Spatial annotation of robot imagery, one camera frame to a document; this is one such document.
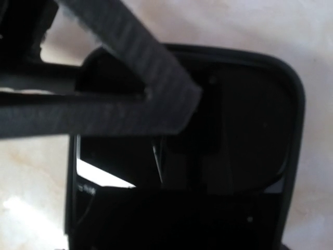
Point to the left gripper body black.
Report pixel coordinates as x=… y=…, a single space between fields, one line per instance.
x=24 y=25

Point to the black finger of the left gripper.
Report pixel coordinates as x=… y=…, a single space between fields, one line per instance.
x=166 y=106

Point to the black phone case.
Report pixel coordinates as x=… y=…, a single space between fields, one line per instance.
x=294 y=130

